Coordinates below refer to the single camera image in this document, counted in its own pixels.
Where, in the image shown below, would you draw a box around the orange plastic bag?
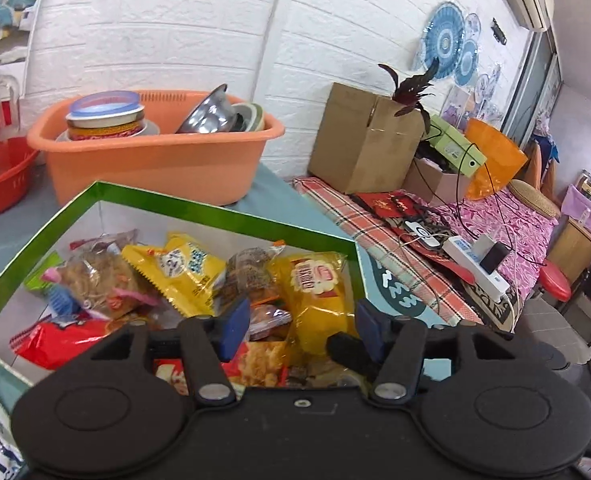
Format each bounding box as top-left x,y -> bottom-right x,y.
464,117 -> 529,202

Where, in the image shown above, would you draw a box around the small clear snack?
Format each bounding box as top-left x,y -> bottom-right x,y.
248,305 -> 294,342

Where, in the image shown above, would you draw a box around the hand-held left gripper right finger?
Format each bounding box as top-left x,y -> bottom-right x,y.
355,299 -> 531,406

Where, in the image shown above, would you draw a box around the steel bowl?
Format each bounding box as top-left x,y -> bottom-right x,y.
175,84 -> 234,135

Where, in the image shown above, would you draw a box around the white power strip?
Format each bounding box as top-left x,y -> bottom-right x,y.
442,234 -> 512,304

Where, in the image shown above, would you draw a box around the green cardboard box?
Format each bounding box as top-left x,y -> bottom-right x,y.
0,181 -> 372,388

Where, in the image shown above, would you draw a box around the black charger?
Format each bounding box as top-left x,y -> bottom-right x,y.
479,242 -> 509,275

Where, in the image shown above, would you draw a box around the red gift packets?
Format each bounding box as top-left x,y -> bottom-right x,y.
350,191 -> 427,219

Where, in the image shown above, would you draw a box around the blue snack packet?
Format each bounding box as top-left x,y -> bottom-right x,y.
50,285 -> 82,317

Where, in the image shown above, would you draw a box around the medium blue patterned wall plate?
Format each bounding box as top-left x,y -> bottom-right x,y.
453,39 -> 481,87

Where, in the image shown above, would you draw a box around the dark purple plant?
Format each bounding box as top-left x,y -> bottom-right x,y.
378,57 -> 442,137

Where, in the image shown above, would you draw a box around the small blue patterned wall plate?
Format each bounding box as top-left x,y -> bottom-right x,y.
463,12 -> 483,42

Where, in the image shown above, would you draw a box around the large blue patterned wall plate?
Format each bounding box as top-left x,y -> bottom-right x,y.
417,1 -> 465,79

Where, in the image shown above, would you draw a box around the green shoebox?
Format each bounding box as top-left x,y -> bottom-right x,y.
428,115 -> 489,177

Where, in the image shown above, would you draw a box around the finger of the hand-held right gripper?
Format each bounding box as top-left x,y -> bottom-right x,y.
325,332 -> 383,381

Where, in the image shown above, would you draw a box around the wooden cabinet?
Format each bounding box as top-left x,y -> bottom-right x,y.
547,216 -> 591,284

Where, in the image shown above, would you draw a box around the purple box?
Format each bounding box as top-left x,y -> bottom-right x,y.
560,185 -> 591,237

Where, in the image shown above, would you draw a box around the clear nut packet pink edge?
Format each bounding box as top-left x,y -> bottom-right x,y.
55,232 -> 162,322

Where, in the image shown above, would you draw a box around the large cardboard box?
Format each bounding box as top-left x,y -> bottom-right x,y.
309,82 -> 427,195

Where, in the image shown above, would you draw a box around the bowl with blue lid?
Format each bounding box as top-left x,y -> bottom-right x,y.
65,91 -> 147,142

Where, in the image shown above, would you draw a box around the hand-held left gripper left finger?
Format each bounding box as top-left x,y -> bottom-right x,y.
70,297 -> 252,407

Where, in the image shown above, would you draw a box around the woven straw cushion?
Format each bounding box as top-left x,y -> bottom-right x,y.
507,178 -> 562,219

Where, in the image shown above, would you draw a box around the white wall pipe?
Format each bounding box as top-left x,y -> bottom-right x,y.
254,0 -> 297,117

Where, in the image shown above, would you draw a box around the orange plastic basin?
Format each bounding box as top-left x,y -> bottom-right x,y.
26,90 -> 285,207

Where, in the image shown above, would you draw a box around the green snack packet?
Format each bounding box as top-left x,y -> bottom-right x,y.
24,252 -> 64,292

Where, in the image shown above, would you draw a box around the red stool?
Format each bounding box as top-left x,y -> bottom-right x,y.
538,260 -> 575,302

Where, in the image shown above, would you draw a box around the brown nut snack packet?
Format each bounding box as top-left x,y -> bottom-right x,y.
224,242 -> 287,307

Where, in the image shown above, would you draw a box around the pale ceramic bowl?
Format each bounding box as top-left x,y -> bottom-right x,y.
232,102 -> 265,133

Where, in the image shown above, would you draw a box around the yellow puffed snack packet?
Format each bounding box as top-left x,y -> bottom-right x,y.
121,232 -> 227,319

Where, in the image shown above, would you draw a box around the yellow chip packet red logo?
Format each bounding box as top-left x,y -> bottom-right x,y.
270,252 -> 357,357

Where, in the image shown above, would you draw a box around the plaid cloth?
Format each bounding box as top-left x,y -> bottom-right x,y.
292,176 -> 485,327

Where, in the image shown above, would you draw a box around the red plastic basin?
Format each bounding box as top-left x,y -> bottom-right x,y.
0,136 -> 40,220

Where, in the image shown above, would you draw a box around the small cardboard box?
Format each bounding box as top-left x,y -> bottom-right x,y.
403,157 -> 472,209

